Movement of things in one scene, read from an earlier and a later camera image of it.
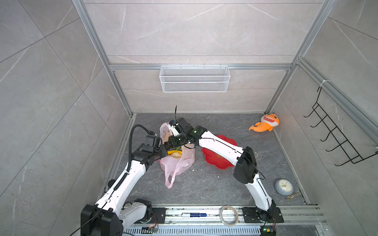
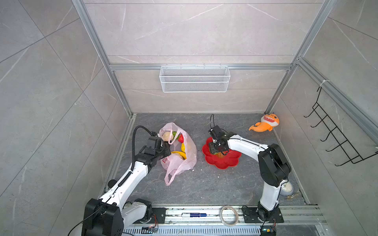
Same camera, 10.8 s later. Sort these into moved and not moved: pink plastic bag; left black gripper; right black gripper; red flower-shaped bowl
Moved: right black gripper
Not moved: red flower-shaped bowl; left black gripper; pink plastic bag
